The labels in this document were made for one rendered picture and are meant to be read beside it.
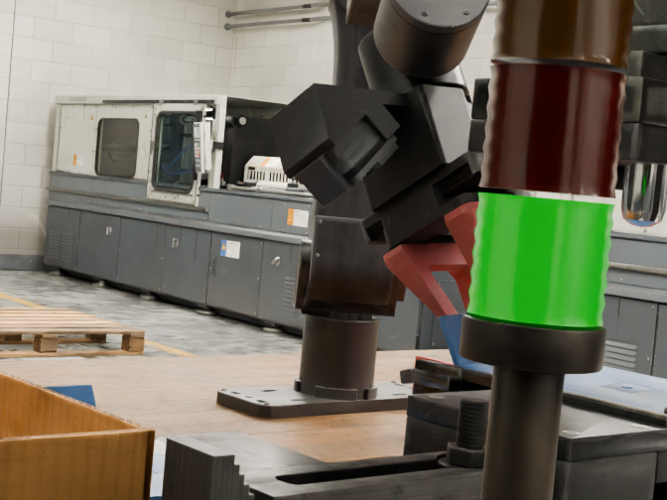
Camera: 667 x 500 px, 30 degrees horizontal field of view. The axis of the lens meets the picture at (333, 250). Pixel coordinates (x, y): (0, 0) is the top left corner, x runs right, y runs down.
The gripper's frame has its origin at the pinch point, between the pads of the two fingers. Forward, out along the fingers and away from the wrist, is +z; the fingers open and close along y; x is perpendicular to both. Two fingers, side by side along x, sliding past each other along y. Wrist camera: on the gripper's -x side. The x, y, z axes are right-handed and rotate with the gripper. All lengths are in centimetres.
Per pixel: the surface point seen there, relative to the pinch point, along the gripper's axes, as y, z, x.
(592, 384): 5.9, 4.9, -0.7
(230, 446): -14.7, 1.3, -9.2
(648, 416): 11.1, 7.9, -4.2
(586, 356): 25.6, 8.9, -26.5
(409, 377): -2.7, 1.3, -4.9
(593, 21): 29.6, 0.9, -26.9
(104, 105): -794, -486, 511
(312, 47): -719, -527, 706
